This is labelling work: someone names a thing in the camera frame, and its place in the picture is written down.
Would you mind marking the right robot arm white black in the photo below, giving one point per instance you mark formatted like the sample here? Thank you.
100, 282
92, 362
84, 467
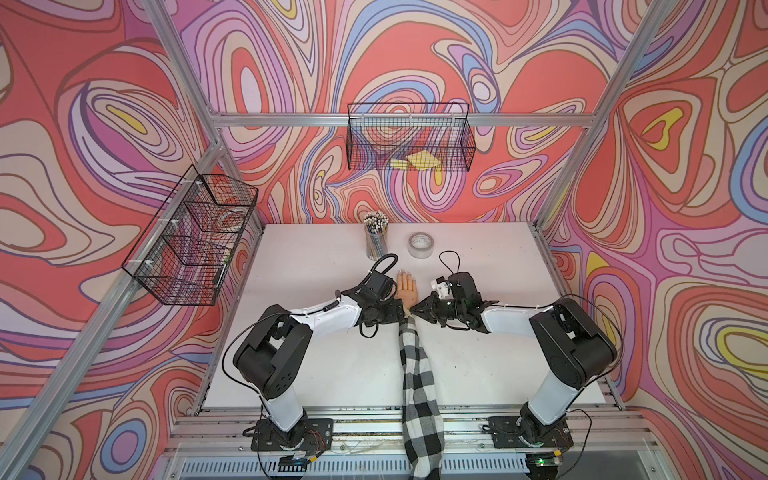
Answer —
576, 349

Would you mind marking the mannequin hand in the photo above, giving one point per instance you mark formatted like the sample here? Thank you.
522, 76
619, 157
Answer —
407, 291

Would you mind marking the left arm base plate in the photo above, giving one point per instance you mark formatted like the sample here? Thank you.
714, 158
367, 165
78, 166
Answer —
291, 435

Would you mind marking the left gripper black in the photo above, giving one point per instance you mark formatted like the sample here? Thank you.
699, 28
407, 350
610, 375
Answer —
395, 311

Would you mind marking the plaid sleeved forearm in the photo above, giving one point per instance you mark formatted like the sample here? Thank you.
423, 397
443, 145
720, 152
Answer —
421, 402

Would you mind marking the black wire basket wall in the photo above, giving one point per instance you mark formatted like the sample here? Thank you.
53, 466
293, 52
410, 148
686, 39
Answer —
379, 131
184, 256

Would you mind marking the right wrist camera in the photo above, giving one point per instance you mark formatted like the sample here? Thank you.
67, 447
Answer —
442, 288

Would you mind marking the yellow sticky notes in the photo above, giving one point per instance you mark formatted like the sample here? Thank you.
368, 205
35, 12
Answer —
419, 161

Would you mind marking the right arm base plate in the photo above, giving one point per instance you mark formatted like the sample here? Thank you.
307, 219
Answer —
515, 432

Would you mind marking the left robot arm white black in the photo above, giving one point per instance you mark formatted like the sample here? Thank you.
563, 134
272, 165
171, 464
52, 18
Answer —
273, 350

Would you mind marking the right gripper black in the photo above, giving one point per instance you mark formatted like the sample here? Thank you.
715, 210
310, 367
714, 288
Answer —
428, 309

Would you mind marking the black wire basket left wall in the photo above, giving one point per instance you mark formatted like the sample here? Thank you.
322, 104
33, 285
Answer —
184, 256

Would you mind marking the clear tape roll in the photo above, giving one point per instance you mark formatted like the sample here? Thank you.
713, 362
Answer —
420, 245

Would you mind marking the black wire basket back wall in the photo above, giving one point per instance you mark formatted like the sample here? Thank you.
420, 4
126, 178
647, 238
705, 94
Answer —
379, 131

